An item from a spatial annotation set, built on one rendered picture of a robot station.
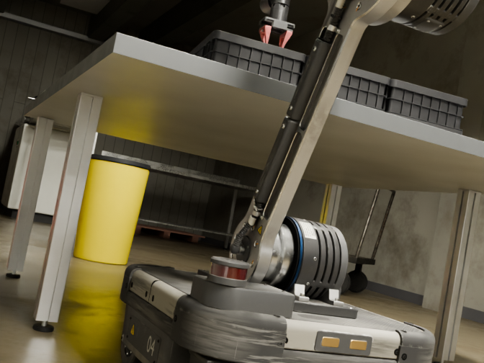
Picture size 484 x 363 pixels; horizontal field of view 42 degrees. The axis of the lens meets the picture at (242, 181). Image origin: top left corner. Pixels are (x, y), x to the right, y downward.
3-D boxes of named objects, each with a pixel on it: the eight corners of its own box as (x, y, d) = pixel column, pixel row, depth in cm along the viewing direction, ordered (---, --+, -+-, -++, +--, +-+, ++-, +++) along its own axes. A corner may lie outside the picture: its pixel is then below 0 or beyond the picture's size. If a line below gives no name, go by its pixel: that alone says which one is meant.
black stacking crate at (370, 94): (385, 114, 201) (392, 80, 202) (301, 93, 193) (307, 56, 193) (331, 125, 239) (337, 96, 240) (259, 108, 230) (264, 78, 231)
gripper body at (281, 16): (258, 27, 202) (261, 4, 202) (287, 34, 205) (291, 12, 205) (264, 21, 196) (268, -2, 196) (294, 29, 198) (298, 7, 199)
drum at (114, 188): (123, 260, 412) (141, 166, 416) (139, 269, 376) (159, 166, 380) (63, 251, 396) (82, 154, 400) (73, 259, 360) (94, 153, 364)
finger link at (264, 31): (254, 52, 202) (259, 23, 202) (275, 57, 204) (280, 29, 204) (261, 47, 195) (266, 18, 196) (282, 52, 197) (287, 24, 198)
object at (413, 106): (464, 135, 210) (469, 101, 211) (387, 114, 201) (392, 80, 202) (400, 142, 248) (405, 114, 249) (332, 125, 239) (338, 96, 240)
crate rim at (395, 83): (469, 106, 210) (470, 99, 211) (391, 85, 202) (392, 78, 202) (404, 118, 249) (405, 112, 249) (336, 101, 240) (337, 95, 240)
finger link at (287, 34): (261, 53, 202) (266, 25, 203) (281, 58, 204) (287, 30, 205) (268, 49, 196) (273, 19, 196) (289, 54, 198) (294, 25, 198)
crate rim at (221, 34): (306, 62, 193) (307, 54, 193) (213, 37, 184) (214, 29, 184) (263, 82, 231) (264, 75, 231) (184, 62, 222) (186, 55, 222)
